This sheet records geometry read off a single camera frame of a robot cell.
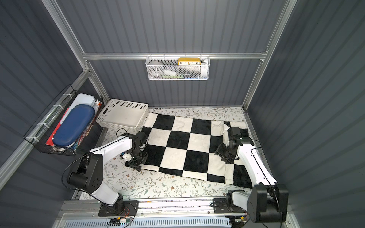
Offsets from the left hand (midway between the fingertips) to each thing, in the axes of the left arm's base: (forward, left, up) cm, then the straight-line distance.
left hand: (145, 164), depth 87 cm
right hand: (+2, -45, +8) cm, 46 cm away
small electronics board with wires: (-28, +9, -3) cm, 30 cm away
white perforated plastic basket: (+45, +26, -5) cm, 52 cm away
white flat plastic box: (+25, +33, +32) cm, 52 cm away
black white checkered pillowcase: (+13, -26, -2) cm, 29 cm away
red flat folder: (-1, +37, +28) cm, 47 cm away
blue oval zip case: (+7, +29, +31) cm, 43 cm away
